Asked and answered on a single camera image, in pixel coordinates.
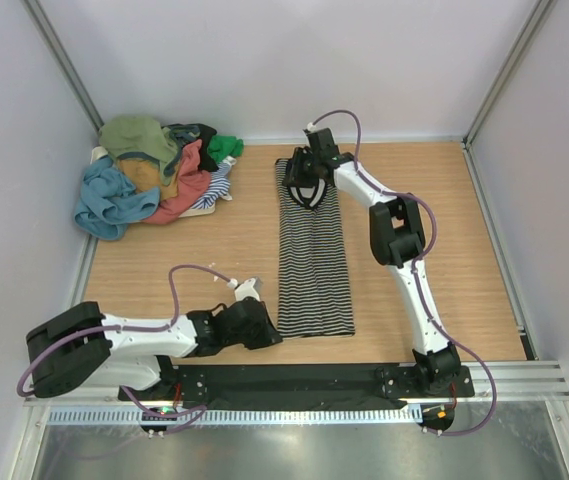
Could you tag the black white striped tank top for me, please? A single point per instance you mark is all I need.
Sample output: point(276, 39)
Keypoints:
point(314, 294)

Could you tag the mustard yellow tank top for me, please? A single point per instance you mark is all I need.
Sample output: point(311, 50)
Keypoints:
point(145, 176)

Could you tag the olive green tank top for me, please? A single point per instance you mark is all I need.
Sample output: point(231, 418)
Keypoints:
point(141, 137)

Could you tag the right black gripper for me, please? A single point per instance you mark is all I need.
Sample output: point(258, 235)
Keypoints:
point(294, 177)

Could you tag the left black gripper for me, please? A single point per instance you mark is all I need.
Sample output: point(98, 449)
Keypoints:
point(268, 335)

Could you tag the slotted cable duct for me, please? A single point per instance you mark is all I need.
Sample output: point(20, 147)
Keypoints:
point(129, 416)

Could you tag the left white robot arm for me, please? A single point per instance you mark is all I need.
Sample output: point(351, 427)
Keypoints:
point(84, 347)

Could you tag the light blue tank top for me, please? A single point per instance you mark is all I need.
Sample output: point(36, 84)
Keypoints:
point(109, 202)

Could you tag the aluminium frame rail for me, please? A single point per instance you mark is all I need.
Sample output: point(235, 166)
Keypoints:
point(507, 381)

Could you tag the salmon pink tank top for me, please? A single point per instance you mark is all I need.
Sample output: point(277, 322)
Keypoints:
point(192, 183)

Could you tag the blue white striped tank top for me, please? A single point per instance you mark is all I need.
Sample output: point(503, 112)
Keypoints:
point(219, 189)

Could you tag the bright green tank top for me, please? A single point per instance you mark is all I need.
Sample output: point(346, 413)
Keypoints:
point(220, 147)

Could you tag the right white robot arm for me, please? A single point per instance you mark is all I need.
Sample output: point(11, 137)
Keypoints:
point(397, 242)

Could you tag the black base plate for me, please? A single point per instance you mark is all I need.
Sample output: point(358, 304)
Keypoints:
point(311, 387)

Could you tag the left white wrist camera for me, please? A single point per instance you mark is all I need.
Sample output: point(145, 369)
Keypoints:
point(249, 288)

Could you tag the white tray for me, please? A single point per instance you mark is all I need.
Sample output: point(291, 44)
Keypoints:
point(192, 192)

